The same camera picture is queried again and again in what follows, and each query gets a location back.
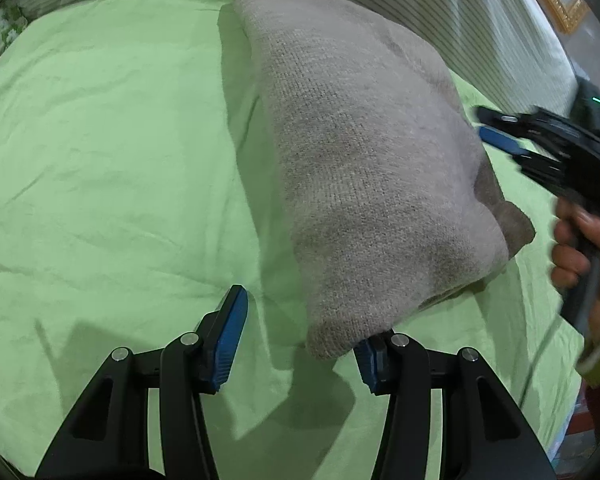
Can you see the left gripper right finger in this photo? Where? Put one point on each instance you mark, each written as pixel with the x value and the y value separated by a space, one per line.
pixel 484 434

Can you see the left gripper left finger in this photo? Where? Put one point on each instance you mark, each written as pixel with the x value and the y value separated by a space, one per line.
pixel 140 416

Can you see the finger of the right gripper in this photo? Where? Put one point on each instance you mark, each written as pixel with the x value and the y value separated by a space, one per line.
pixel 501 142
pixel 503 122

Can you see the beige knit sweater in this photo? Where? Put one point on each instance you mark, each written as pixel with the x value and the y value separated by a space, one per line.
pixel 392 201

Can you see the person's right hand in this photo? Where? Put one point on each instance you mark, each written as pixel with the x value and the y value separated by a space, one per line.
pixel 569 264

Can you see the light green bed sheet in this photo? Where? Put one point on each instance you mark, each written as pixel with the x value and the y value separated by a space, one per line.
pixel 136 186

